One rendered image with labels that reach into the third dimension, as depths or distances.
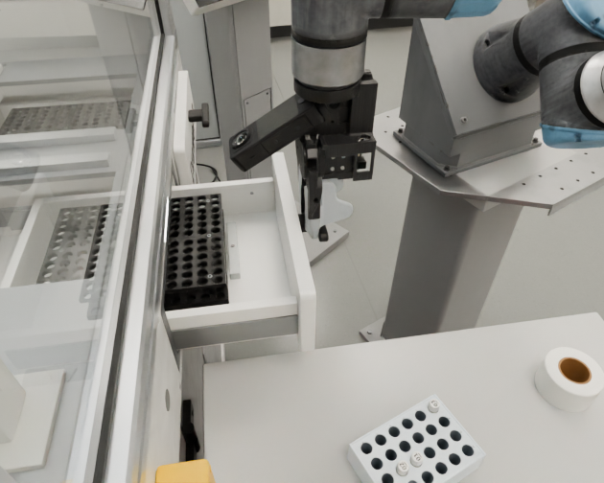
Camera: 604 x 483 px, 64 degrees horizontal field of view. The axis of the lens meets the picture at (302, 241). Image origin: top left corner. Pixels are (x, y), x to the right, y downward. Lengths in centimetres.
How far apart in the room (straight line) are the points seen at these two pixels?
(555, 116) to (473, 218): 32
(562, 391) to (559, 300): 128
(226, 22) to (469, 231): 87
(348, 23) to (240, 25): 103
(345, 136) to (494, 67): 50
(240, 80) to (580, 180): 96
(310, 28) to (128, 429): 37
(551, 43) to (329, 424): 67
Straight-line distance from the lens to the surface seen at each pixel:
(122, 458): 39
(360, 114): 55
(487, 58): 101
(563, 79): 88
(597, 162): 119
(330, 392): 65
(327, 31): 48
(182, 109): 88
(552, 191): 106
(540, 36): 94
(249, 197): 75
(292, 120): 53
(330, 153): 54
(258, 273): 67
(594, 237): 229
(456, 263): 119
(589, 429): 72
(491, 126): 103
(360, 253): 191
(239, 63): 152
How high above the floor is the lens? 133
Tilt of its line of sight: 43 degrees down
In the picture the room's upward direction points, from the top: straight up
